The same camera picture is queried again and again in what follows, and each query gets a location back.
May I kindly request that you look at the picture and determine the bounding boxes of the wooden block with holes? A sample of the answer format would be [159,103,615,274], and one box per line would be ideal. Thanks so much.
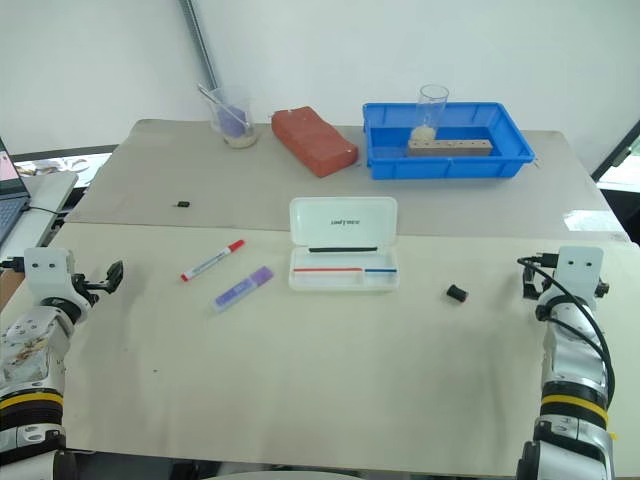
[406,139,495,159]

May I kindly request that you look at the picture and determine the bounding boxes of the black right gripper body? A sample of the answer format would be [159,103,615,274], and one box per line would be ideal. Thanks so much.
[533,269,610,303]

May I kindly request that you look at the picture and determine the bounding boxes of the purple card in beaker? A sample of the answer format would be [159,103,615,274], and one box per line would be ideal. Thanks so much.
[214,101,249,135]

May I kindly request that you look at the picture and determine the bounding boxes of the grey metal conduit pipe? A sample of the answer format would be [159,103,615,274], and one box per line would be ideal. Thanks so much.
[178,0,222,92]

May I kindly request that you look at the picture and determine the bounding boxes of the purple highlighter pen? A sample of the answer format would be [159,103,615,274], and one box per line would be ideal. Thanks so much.
[213,265,276,314]

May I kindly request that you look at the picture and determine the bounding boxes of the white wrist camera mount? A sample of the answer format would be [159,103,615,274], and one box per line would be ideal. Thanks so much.
[23,246,77,303]
[553,245,605,303]

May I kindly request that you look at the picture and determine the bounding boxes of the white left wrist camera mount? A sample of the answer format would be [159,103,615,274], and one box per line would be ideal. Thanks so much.
[23,246,77,303]

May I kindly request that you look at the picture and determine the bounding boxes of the clear tall plastic cup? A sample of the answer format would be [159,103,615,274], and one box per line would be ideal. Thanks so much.
[415,84,450,145]

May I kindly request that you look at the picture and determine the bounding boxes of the grey-brown cardboard sheet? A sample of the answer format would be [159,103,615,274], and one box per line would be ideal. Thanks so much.
[63,117,629,244]

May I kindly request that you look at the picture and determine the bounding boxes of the clear glass beaker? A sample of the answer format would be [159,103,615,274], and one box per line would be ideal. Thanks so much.
[199,85,260,150]

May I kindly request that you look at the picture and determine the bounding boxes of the white open pencil case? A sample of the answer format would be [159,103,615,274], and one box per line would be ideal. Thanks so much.
[288,195,402,293]

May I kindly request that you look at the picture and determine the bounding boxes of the white side desk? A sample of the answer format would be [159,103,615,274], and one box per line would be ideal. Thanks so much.
[0,169,80,251]

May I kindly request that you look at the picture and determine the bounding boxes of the black metal frame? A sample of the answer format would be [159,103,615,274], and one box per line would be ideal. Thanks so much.
[589,118,640,194]

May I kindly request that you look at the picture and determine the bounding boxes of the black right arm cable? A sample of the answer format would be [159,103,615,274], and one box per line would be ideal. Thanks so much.
[516,253,617,419]

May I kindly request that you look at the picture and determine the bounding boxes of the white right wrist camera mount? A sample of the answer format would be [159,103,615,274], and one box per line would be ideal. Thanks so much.
[553,245,605,303]

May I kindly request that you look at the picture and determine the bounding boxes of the blue plastic bin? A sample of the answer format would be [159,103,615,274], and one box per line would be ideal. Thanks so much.
[361,101,537,182]

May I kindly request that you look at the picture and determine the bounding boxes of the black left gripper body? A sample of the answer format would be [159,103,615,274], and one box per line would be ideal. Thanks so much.
[71,272,106,308]

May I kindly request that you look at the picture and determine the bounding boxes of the metal stirring rod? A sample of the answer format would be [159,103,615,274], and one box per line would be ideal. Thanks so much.
[196,83,251,129]

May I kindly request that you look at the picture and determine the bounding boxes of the red-capped white marker pen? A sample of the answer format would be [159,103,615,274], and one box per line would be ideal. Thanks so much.
[180,239,247,283]

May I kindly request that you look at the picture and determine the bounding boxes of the beige grains in beaker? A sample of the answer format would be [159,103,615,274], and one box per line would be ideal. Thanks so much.
[222,129,258,150]

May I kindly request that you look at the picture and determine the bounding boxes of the grey laptop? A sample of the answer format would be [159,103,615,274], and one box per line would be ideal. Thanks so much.
[0,136,32,247]

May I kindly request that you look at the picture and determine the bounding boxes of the cream paper table sheet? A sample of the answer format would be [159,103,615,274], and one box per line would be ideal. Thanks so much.
[0,221,640,471]

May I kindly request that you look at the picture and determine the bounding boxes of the red brick-shaped block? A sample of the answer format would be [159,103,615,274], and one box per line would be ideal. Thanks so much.
[270,105,361,179]

